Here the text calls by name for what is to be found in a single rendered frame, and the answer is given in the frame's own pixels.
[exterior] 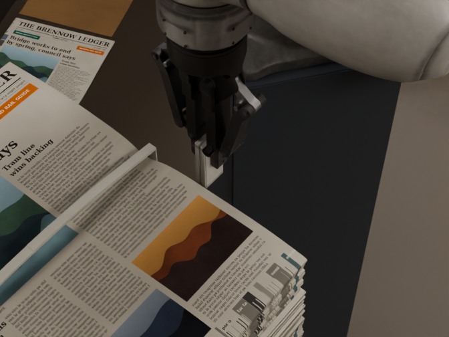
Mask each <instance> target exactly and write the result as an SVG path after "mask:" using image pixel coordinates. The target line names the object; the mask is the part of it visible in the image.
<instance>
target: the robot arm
mask: <svg viewBox="0 0 449 337"><path fill-rule="evenodd" d="M156 16H157V21H158V24H159V27H160V29H161V30H162V32H163V34H164V35H165V36H166V41H164V42H163V43H162V44H160V45H159V46H158V47H157V48H156V49H155V50H153V51H152V52H151V56H152V58H153V60H154V61H155V63H156V65H157V67H158V69H159V70H160V74H161V77H162V81H163V84H164V88H165V90H166V95H167V98H168V102H169V104H170V109H171V111H172V115H173V119H174V122H175V124H176V125H177V126H178V127H180V128H182V127H183V126H184V127H185V128H186V129H187V133H188V136H189V137H190V138H191V150H192V153H193V154H195V160H196V182H197V183H198V184H200V185H202V187H204V188H206V189H207V188H208V187H209V186H210V185H211V184H212V183H213V182H214V181H215V180H216V179H217V178H218V177H219V176H220V175H221V174H222V173H223V164H224V163H225V162H226V161H227V158H228V157H229V156H230V155H231V154H232V153H233V152H234V151H235V150H236V149H237V148H238V147H239V146H240V145H242V144H243V143H244V141H245V138H246V136H247V133H248V131H249V128H250V126H251V123H252V121H253V118H254V116H255V113H256V111H257V110H258V109H259V108H261V107H262V106H263V105H264V104H265V103H266V102H267V101H266V98H265V97H264V95H262V94H260V93H258V94H256V95H253V94H252V93H251V91H250V90H249V89H248V88H247V87H246V86H245V84H246V82H254V81H257V80H260V79H261V78H264V77H265V76H268V75H270V74H274V73H276V72H282V71H287V70H294V69H297V68H304V67H308V66H315V65H319V64H326V63H330V62H337V63H339V64H341V65H343V66H346V67H348V68H351V69H353V70H356V71H359V72H361V73H364V74H367V75H370V76H374V77H377V78H381V79H384V80H390V81H394V82H416V81H418V80H433V79H437V78H441V77H443V76H445V75H446V74H448V73H449V0H156ZM234 94H235V95H236V97H237V100H236V105H235V106H234V110H235V111H236V112H235V113H234V114H233V115H232V118H231V96H232V95H234ZM185 107H186V110H185V111H182V109H183V108H185Z"/></svg>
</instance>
